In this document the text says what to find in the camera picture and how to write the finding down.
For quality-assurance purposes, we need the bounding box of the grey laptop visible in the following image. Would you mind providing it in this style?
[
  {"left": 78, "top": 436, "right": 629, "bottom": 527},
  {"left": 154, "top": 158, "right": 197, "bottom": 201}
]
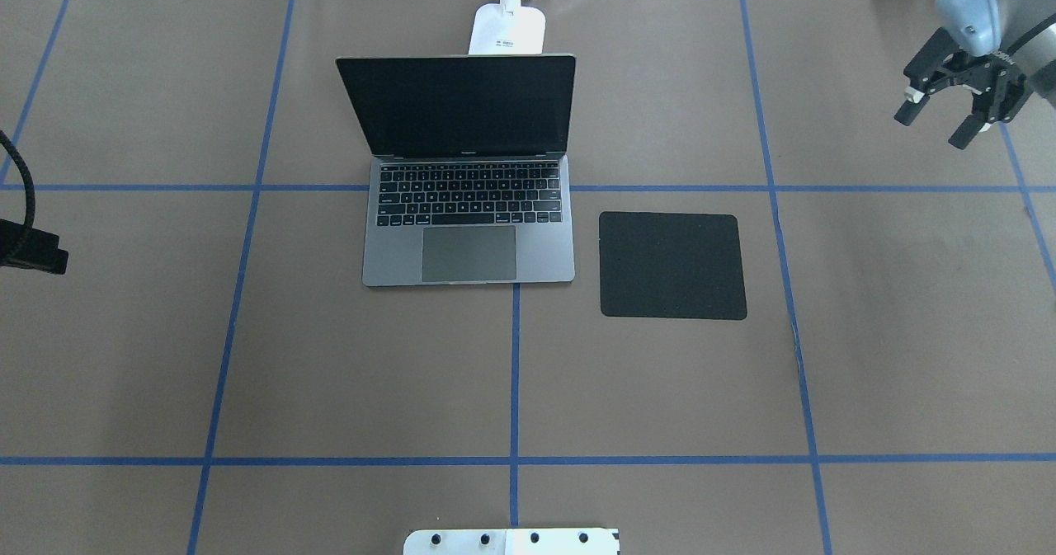
[{"left": 335, "top": 53, "right": 577, "bottom": 288}]

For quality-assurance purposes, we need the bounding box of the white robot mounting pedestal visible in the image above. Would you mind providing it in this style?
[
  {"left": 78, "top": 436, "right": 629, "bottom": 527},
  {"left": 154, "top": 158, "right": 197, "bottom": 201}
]
[{"left": 401, "top": 527, "right": 621, "bottom": 554}]

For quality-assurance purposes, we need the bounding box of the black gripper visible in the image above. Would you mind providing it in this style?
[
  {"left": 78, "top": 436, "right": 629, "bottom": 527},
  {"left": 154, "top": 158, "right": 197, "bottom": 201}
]
[{"left": 894, "top": 28, "right": 1032, "bottom": 150}]

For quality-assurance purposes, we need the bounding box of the black mouse pad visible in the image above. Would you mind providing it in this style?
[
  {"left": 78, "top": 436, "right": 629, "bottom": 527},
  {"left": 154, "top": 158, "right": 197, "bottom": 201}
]
[{"left": 597, "top": 212, "right": 749, "bottom": 321}]

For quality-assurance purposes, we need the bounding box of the white desk lamp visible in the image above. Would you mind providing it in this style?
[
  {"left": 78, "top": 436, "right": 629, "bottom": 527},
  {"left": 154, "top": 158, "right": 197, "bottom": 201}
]
[{"left": 468, "top": 0, "right": 546, "bottom": 55}]

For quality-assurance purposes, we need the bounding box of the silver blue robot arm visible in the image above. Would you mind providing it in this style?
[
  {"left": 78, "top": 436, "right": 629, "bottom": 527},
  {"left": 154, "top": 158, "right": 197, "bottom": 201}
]
[{"left": 894, "top": 0, "right": 1055, "bottom": 150}]

